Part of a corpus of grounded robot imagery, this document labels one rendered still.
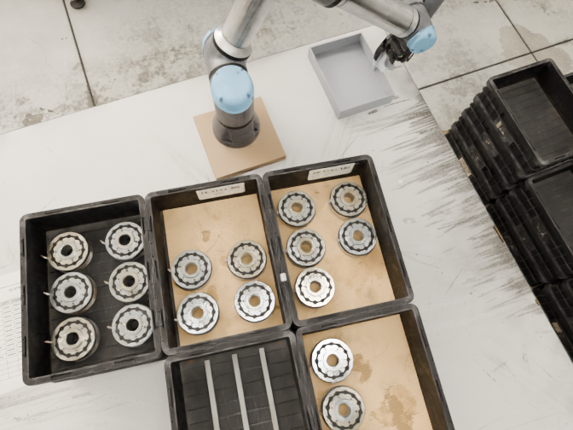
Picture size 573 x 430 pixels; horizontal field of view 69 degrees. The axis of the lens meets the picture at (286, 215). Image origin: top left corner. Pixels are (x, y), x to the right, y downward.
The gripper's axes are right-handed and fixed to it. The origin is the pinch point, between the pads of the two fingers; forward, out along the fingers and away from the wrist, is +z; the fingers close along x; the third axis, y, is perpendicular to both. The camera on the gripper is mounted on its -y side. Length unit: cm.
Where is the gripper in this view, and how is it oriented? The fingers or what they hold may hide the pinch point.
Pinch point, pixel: (376, 65)
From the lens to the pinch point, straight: 157.4
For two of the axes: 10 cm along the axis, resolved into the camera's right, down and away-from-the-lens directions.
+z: -3.1, 4.2, 8.5
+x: 8.5, -2.8, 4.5
